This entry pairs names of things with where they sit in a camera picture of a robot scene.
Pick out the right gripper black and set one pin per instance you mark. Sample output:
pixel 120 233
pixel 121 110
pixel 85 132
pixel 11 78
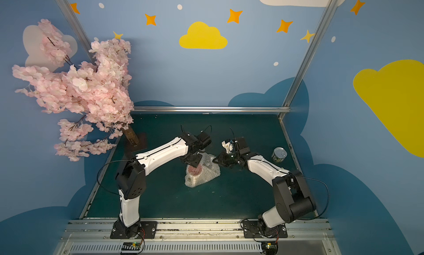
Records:
pixel 223 159

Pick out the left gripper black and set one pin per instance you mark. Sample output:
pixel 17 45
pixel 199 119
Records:
pixel 192 159

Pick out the bubble wrap sheet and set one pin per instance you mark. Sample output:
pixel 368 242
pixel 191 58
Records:
pixel 210 169

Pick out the white mug red inside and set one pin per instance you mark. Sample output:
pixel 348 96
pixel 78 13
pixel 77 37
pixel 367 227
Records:
pixel 194 176

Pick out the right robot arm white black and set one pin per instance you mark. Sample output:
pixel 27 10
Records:
pixel 292 195

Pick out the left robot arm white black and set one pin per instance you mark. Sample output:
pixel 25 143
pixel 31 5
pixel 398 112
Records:
pixel 131 178

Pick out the white tape dispenser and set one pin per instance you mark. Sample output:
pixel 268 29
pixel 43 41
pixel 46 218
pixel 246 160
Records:
pixel 228 146

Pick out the small round device right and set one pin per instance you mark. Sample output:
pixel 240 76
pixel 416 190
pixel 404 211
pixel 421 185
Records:
pixel 269 248

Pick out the small circuit board left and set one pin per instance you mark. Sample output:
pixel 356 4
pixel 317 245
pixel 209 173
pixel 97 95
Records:
pixel 130 248

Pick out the pink cherry blossom tree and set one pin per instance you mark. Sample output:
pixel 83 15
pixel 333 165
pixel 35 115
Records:
pixel 97 91

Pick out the tree base plate dark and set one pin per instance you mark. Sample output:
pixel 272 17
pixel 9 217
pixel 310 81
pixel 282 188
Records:
pixel 136 142

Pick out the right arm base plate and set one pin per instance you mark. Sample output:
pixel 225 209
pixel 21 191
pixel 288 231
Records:
pixel 257 229

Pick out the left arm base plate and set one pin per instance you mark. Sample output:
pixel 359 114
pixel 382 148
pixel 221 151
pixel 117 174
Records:
pixel 141 229

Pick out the aluminium rail front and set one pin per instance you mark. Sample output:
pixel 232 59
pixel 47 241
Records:
pixel 197 236

